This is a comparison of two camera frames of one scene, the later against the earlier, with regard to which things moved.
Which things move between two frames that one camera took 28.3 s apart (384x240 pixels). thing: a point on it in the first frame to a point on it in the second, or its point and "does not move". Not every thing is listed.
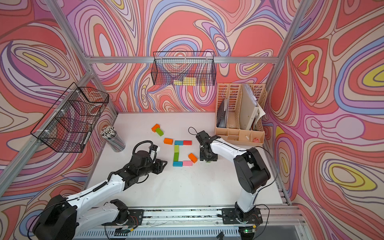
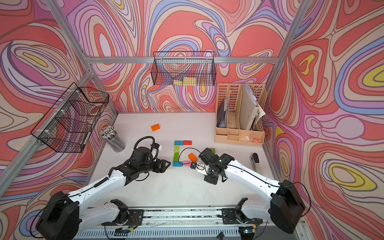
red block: [187, 142] does not move
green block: [176, 157] does not move
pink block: [187, 163] does not move
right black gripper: [202, 157] to [213, 180]
